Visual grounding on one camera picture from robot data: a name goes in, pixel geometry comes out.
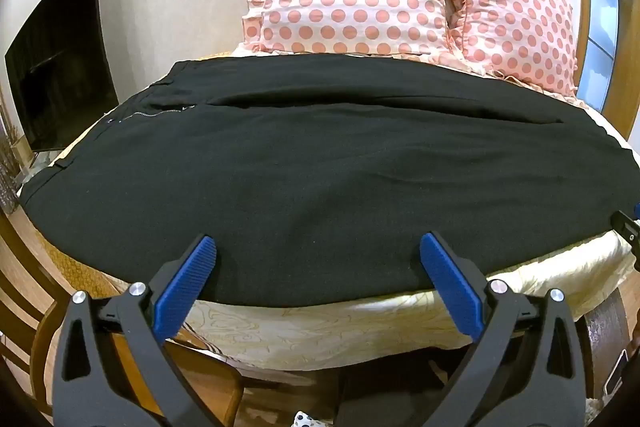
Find window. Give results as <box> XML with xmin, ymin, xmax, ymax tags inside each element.
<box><xmin>575</xmin><ymin>0</ymin><xmax>621</xmax><ymax>112</ymax></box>

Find cream patterned bed sheet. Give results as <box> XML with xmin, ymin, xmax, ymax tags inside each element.
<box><xmin>47</xmin><ymin>49</ymin><xmax>638</xmax><ymax>370</ymax></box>

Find black television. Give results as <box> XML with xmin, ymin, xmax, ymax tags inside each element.
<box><xmin>4</xmin><ymin>0</ymin><xmax>120</xmax><ymax>154</ymax></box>

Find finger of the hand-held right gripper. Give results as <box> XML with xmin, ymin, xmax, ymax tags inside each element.
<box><xmin>611</xmin><ymin>203</ymin><xmax>640</xmax><ymax>273</ymax></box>

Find small polka dot pillow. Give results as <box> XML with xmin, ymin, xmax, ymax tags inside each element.
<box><xmin>442</xmin><ymin>0</ymin><xmax>580</xmax><ymax>95</ymax></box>

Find black pants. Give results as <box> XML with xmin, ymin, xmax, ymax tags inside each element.
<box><xmin>19</xmin><ymin>55</ymin><xmax>640</xmax><ymax>309</ymax></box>

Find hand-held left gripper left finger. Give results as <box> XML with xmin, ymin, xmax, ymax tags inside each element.
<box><xmin>52</xmin><ymin>234</ymin><xmax>217</xmax><ymax>427</ymax></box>

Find wooden chair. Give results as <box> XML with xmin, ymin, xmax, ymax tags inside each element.
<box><xmin>0</xmin><ymin>207</ymin><xmax>243</xmax><ymax>427</ymax></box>

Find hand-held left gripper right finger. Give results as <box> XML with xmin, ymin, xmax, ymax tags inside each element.
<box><xmin>419</xmin><ymin>231</ymin><xmax>587</xmax><ymax>427</ymax></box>

